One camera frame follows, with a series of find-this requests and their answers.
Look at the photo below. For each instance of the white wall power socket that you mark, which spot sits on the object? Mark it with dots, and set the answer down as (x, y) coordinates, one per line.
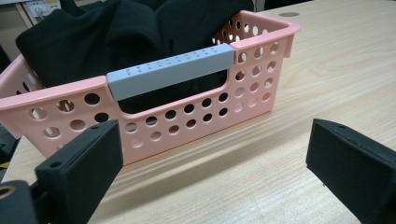
(39, 9)

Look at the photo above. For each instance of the pink perforated plastic basket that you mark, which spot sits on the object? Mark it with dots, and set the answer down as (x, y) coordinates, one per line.
(186, 124)

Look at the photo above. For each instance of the grey round table grommet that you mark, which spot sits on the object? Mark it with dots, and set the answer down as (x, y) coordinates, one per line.
(288, 14)

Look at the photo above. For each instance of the black cloth garment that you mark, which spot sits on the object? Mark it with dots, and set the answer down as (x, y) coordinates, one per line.
(124, 31)

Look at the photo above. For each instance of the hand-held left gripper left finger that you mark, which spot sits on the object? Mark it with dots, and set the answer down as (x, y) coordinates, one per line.
(81, 168)

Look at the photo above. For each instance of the black stand base striped tape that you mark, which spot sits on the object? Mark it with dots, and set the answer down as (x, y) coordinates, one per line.
(7, 143)

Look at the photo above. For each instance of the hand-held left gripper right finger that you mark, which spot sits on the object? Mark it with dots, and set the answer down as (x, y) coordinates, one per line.
(358, 168)

